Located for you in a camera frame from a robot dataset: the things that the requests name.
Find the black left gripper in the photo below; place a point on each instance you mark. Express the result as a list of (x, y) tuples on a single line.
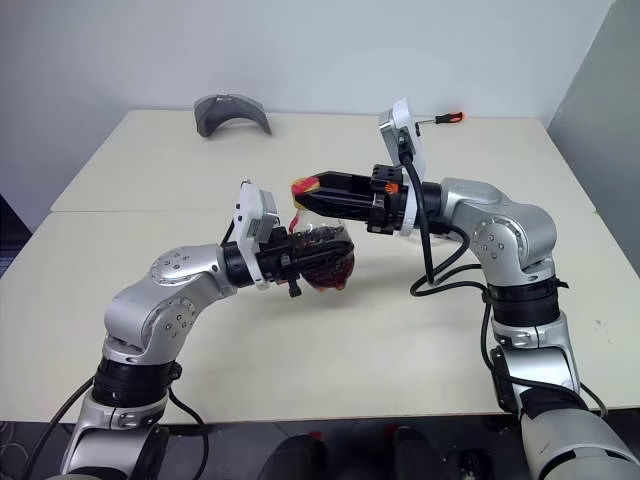
[(275, 260)]

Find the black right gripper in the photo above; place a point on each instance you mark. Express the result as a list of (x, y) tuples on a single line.
[(385, 210)]

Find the clear bottle with dark drink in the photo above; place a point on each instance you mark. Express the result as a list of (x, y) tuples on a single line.
[(330, 277)]

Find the yellow red bottle cap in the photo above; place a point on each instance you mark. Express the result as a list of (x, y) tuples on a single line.
[(305, 185)]

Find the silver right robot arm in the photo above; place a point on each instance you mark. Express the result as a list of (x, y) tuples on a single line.
[(520, 220)]

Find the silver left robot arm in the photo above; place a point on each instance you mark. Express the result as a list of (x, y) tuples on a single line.
[(170, 272)]

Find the grey baseball cap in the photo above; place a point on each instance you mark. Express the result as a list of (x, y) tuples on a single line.
[(210, 112)]

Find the grey partition panel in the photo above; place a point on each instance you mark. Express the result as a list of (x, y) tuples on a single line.
[(600, 100)]

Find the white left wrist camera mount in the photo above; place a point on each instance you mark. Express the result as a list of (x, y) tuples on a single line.
[(247, 225)]

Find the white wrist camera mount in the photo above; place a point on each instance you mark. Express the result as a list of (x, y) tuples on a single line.
[(400, 120), (247, 225)]

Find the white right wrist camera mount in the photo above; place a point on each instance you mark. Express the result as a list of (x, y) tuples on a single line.
[(400, 120)]

